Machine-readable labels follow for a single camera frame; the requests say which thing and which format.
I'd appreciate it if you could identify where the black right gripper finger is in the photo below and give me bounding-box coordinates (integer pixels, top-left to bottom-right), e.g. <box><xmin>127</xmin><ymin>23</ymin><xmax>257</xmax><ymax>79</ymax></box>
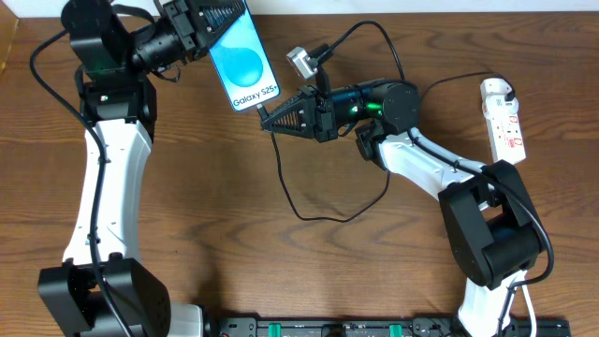
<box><xmin>259</xmin><ymin>100</ymin><xmax>312</xmax><ymax>139</ymax></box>
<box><xmin>266</xmin><ymin>88</ymin><xmax>312</xmax><ymax>117</ymax></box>

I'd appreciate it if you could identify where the blue Galaxy smartphone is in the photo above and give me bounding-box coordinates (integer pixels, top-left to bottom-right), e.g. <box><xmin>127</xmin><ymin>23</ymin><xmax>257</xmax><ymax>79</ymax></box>
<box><xmin>210</xmin><ymin>9</ymin><xmax>280</xmax><ymax>113</ymax></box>

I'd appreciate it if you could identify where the black USB charging cable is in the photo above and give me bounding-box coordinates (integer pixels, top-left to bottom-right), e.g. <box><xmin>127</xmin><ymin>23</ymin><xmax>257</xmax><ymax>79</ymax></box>
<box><xmin>256</xmin><ymin>70</ymin><xmax>517</xmax><ymax>224</ymax></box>

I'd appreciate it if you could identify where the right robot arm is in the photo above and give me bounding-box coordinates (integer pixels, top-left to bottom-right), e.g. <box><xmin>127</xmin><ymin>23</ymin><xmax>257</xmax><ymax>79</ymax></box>
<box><xmin>257</xmin><ymin>79</ymin><xmax>555</xmax><ymax>336</ymax></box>

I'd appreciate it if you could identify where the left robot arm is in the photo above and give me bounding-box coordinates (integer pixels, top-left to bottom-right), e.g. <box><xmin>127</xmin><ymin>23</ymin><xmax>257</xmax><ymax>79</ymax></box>
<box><xmin>37</xmin><ymin>0</ymin><xmax>246</xmax><ymax>336</ymax></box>

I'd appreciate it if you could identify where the white charger plug adapter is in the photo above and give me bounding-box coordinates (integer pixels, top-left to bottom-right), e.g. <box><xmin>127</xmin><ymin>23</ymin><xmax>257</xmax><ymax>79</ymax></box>
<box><xmin>480</xmin><ymin>78</ymin><xmax>515</xmax><ymax>107</ymax></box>

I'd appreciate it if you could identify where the white power strip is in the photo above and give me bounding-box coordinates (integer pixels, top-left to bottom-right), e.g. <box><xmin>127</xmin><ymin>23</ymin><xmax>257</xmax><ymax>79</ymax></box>
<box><xmin>482</xmin><ymin>95</ymin><xmax>526</xmax><ymax>165</ymax></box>

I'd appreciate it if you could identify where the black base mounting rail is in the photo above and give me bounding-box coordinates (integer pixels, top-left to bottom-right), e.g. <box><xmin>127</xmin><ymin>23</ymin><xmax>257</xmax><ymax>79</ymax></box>
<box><xmin>205</xmin><ymin>315</ymin><xmax>572</xmax><ymax>337</ymax></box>

